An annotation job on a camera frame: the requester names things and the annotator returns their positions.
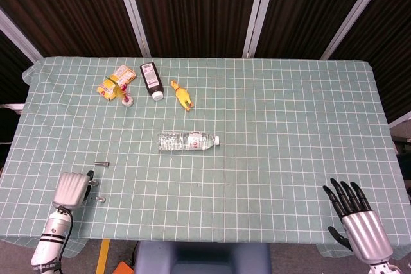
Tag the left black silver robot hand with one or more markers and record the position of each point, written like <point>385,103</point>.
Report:
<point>69,190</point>

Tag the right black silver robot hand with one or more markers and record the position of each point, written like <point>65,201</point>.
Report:
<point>366,235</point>

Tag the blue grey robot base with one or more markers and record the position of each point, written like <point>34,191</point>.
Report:
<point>202,258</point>

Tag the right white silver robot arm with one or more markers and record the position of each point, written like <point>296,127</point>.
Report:
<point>383,267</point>

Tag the yellow floor tape strip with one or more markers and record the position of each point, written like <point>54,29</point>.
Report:
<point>102,256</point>

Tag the orange box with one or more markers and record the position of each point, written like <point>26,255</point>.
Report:
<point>123,268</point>

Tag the dark equipment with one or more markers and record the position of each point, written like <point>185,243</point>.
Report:
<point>403,147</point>

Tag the yellow pink feather shuttlecock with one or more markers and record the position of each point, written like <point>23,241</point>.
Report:
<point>126,100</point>

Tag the clear plastic water bottle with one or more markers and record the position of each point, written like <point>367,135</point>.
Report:
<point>183,141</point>

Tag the yellow snack packet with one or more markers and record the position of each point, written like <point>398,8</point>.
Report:
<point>120,76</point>

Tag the green checked tablecloth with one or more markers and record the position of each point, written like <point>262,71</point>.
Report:
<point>257,158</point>

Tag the dark brown bottle white cap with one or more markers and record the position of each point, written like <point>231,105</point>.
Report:
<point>151,78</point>

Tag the yellow rubber chicken toy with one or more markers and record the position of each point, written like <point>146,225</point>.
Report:
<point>183,96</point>

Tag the white shelf rail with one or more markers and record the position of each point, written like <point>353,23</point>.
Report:
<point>13,106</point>

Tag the white partition post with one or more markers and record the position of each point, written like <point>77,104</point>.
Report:
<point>356,14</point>
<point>258,14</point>
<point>16,38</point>
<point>399,120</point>
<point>131,14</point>

